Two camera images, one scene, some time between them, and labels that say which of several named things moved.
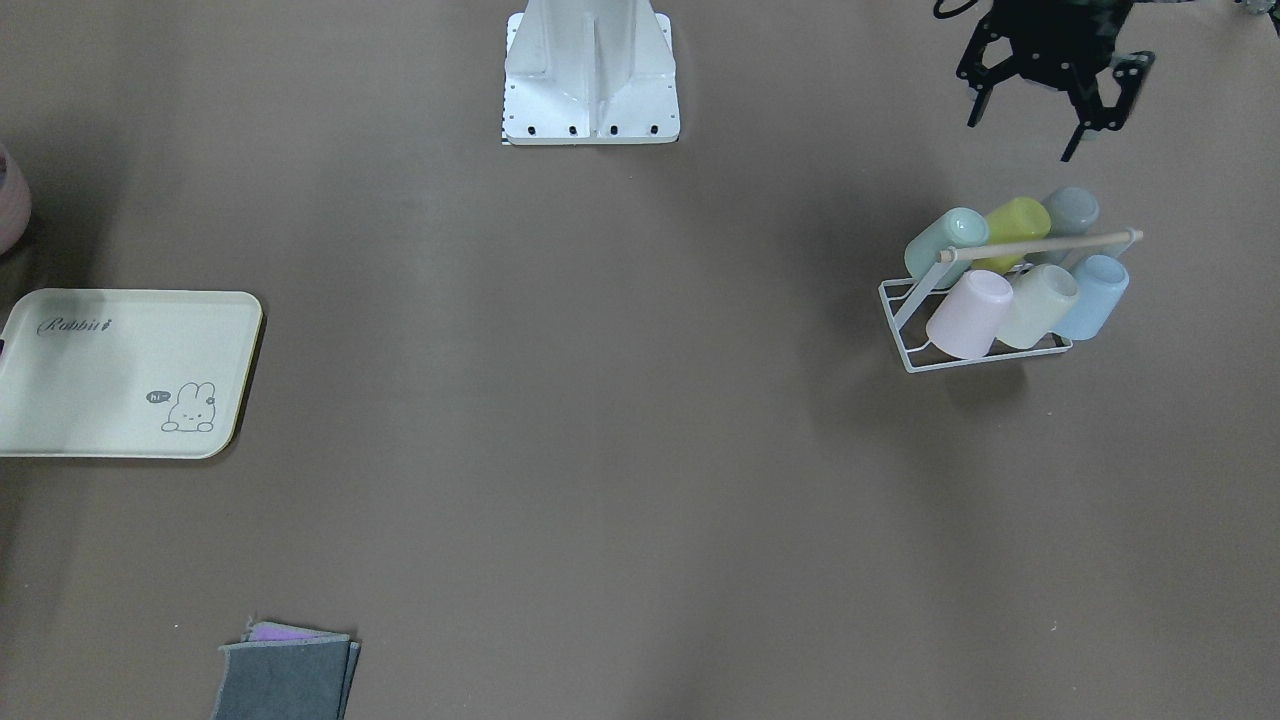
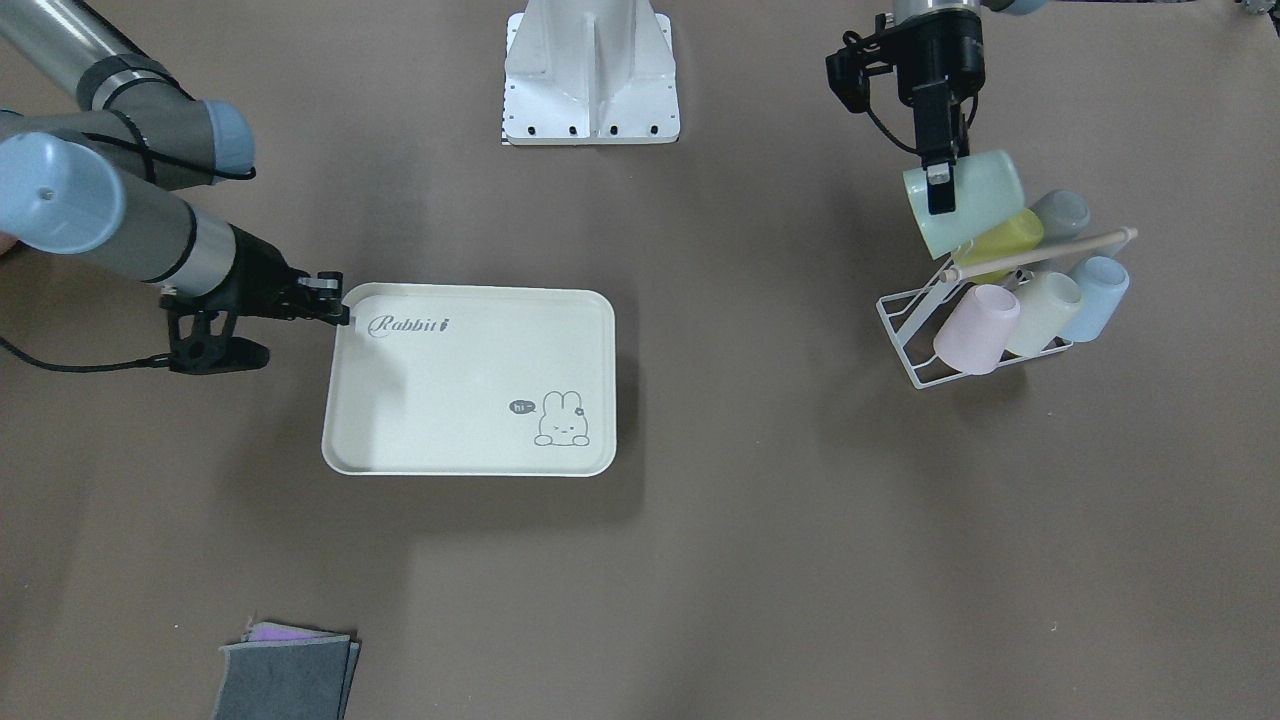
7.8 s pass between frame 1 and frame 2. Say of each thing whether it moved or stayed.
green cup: moved
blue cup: stayed
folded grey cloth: stayed
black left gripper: moved
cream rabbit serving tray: moved
